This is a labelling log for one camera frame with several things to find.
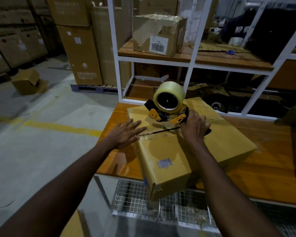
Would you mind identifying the person's right hand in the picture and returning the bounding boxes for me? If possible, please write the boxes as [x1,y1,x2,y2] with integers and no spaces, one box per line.
[180,110,211,146]

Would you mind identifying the person's left hand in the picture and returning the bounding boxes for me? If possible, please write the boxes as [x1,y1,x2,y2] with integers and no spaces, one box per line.
[105,118,147,150]

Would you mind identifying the yellow cardboard box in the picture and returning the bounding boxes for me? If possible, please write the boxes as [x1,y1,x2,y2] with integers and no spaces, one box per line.
[60,211,86,237]
[127,97,258,201]

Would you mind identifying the clear packing tape roll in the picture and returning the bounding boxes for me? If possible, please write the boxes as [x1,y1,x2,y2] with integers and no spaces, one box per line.
[153,81,185,114]

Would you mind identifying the person's right forearm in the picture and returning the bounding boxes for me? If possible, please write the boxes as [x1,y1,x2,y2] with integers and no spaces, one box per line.
[190,143,282,237]

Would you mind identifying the person's left forearm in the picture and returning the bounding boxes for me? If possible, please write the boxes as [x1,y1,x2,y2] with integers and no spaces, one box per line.
[0,143,114,237]

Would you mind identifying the printed brown cardboard box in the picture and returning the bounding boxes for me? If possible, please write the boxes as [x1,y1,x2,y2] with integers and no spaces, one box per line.
[134,63,162,78]

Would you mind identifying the flattened cardboard sheet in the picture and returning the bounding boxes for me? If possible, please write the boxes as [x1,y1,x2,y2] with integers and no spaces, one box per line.
[190,43,250,53]

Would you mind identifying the tall labelled cardboard box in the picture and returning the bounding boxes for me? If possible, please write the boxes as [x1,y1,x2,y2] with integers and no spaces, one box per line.
[57,25,103,86]

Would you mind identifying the tall plain cardboard box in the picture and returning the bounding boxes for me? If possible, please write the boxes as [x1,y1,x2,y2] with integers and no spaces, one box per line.
[90,6,133,87]

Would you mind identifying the taped box with barcode label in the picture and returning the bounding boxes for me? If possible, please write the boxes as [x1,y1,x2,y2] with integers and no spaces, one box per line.
[133,14,188,57]

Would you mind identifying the small box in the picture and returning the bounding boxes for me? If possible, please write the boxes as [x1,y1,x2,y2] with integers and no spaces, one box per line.
[11,67,49,95]

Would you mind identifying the wide brown cardboard box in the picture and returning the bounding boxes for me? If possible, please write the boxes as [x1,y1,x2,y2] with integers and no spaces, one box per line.
[45,0,92,27]

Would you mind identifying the black round-logo device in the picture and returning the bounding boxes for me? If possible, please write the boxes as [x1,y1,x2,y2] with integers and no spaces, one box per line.
[211,101,229,113]

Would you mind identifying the blue pallet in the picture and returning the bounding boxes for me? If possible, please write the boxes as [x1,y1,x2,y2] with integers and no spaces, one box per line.
[70,84,119,94]

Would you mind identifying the wooden shelf board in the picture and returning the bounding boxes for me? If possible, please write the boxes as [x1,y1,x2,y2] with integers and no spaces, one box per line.
[118,39,274,71]

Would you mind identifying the orange wooden table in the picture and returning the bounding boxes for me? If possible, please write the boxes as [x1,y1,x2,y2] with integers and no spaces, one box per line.
[96,103,296,206]

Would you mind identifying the black monitor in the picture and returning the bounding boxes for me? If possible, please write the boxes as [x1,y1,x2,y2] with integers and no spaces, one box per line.
[246,8,296,63]

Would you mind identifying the white wire mesh shelf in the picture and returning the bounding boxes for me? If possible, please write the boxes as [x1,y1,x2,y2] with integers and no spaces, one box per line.
[111,179,296,237]

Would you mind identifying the white metal shelf frame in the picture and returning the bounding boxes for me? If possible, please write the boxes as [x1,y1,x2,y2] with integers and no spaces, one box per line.
[107,0,296,122]

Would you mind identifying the wall of stacked cartons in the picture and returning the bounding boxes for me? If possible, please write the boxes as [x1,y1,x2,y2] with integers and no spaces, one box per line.
[0,0,64,79]

